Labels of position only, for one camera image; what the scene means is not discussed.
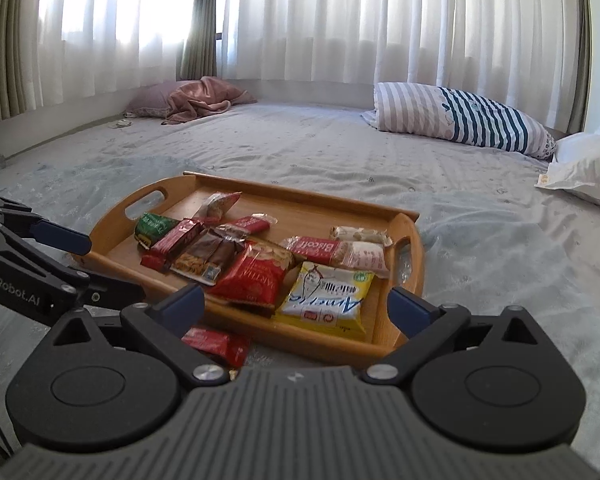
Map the green snack packet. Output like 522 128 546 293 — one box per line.
134 212 181 251

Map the pink and white snack packet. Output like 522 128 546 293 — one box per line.
337 240 391 278

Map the wooden tray with handles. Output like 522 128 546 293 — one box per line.
69 171 426 358

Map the yellow snack bag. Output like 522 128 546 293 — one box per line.
274 261 376 341

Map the small red snack packet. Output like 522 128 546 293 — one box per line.
215 214 278 238

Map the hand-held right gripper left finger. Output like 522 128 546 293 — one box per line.
50 284 229 388

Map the purple pillow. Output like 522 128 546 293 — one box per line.
124 80 191 119

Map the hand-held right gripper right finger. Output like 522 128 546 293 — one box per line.
362 285 551 386

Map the grey patterned bed sheet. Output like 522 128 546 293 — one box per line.
0 102 600 461

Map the clear nut packet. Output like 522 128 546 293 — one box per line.
192 191 243 223

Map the crinkled red snack packet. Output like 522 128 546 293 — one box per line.
181 326 253 368

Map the long red snack bar packet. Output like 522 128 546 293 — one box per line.
140 218 206 272

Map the brown cracker packet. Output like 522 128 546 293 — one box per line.
170 230 246 286

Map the pink cloth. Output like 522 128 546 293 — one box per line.
161 76 258 126

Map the white sheer curtain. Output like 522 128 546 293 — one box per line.
32 0 201 111
215 0 583 131

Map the red biscuit packet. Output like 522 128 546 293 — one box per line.
281 236 343 263

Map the green curtain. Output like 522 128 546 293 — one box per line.
180 0 227 81
0 0 43 128
567 0 596 133

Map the white pillow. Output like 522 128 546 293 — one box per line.
534 112 600 211

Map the large red snack bag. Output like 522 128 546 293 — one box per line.
207 239 296 316

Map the striped pillow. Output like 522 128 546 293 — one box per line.
361 81 557 161

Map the beige nougat packet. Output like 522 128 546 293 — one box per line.
329 225 393 247

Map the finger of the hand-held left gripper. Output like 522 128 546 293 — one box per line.
45 260 147 307
0 192 93 257

